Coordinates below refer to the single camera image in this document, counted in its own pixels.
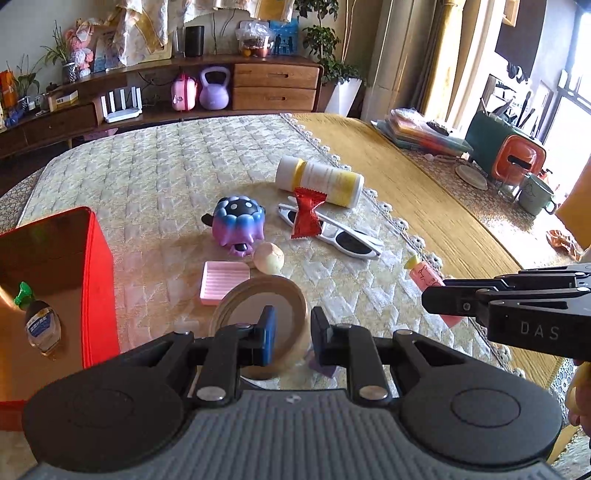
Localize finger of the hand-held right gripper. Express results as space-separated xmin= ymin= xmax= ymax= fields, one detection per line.
xmin=421 ymin=277 xmax=585 ymax=324
xmin=495 ymin=263 xmax=591 ymax=291

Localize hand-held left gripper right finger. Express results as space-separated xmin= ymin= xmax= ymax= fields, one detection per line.
xmin=311 ymin=307 xmax=467 ymax=407

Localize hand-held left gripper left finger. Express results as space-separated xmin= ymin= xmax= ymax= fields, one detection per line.
xmin=121 ymin=305 xmax=277 ymax=408

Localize purple cloth piece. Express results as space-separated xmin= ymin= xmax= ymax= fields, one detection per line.
xmin=306 ymin=348 xmax=338 ymax=380

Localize pink carrot-shaped tube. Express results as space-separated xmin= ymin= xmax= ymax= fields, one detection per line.
xmin=405 ymin=255 xmax=462 ymax=329

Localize pink soap dish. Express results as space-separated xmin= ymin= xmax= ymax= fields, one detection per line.
xmin=199 ymin=261 xmax=251 ymax=308

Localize red candy wrapper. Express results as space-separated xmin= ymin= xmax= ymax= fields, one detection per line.
xmin=290 ymin=187 xmax=328 ymax=240

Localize red tin box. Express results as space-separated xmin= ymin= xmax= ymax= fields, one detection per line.
xmin=0 ymin=206 xmax=122 ymax=432

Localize person's right hand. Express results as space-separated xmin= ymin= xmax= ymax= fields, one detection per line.
xmin=567 ymin=364 xmax=591 ymax=437

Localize brown crumpled wrapper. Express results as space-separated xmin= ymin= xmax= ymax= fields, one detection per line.
xmin=546 ymin=229 xmax=585 ymax=262

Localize cream egg-shaped ball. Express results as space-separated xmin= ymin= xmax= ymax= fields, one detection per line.
xmin=253 ymin=242 xmax=284 ymax=275

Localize green mug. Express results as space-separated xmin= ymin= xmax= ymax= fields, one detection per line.
xmin=516 ymin=173 xmax=558 ymax=217

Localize white sunglasses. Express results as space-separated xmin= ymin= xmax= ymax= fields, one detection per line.
xmin=277 ymin=196 xmax=385 ymax=260

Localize purple turtle toy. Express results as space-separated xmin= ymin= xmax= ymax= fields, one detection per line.
xmin=202 ymin=196 xmax=267 ymax=258

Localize round coaster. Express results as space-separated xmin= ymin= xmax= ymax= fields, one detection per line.
xmin=454 ymin=164 xmax=489 ymax=190

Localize green desk organizer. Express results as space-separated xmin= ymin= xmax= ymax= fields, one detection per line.
xmin=464 ymin=111 xmax=546 ymax=182

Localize white and yellow bottle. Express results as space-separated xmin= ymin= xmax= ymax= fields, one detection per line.
xmin=276 ymin=155 xmax=365 ymax=208

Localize stack of colourful folders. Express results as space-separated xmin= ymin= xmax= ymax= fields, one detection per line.
xmin=370 ymin=108 xmax=474 ymax=158

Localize cream quilted mat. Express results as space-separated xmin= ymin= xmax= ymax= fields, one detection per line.
xmin=18 ymin=113 xmax=527 ymax=393

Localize clear hand sanitizer bottle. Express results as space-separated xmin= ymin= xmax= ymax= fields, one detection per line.
xmin=14 ymin=281 xmax=63 ymax=357

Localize large potted plant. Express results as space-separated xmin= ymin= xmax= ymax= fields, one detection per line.
xmin=294 ymin=0 xmax=366 ymax=119

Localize beige curtain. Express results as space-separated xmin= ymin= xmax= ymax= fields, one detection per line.
xmin=360 ymin=0 xmax=469 ymax=123

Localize wooden TV cabinet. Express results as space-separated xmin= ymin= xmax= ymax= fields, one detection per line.
xmin=0 ymin=54 xmax=325 ymax=160

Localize purple kettlebell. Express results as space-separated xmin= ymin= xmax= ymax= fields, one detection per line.
xmin=199 ymin=67 xmax=232 ymax=110

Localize pink toy suitcase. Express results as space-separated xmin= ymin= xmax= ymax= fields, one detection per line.
xmin=171 ymin=74 xmax=199 ymax=112

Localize white router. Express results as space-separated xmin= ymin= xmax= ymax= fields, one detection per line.
xmin=100 ymin=86 xmax=143 ymax=124

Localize blue picture card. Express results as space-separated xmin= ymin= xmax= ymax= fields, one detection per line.
xmin=269 ymin=19 xmax=300 ymax=57

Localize plastic bag of fruit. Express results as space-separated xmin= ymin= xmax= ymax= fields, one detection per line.
xmin=235 ymin=21 xmax=274 ymax=59

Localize black speaker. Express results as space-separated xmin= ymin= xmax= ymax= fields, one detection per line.
xmin=184 ymin=25 xmax=206 ymax=58

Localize white and yellow box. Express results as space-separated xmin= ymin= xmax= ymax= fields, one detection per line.
xmin=48 ymin=90 xmax=79 ymax=112

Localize small potted plant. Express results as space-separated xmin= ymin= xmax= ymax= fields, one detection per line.
xmin=41 ymin=21 xmax=80 ymax=85

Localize lace drape cloth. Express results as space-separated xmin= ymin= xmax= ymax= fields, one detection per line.
xmin=107 ymin=0 xmax=171 ymax=62

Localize pink plush doll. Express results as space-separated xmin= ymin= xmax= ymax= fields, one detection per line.
xmin=64 ymin=17 xmax=96 ymax=78

